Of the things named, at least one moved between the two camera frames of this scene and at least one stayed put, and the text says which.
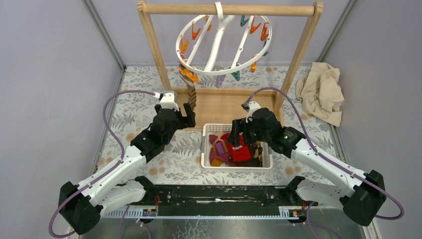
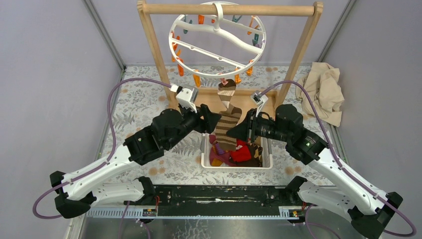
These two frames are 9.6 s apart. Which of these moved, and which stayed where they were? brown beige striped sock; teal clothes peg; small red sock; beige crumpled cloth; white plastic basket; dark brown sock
Moved: teal clothes peg; brown beige striped sock
Stayed: beige crumpled cloth; dark brown sock; small red sock; white plastic basket
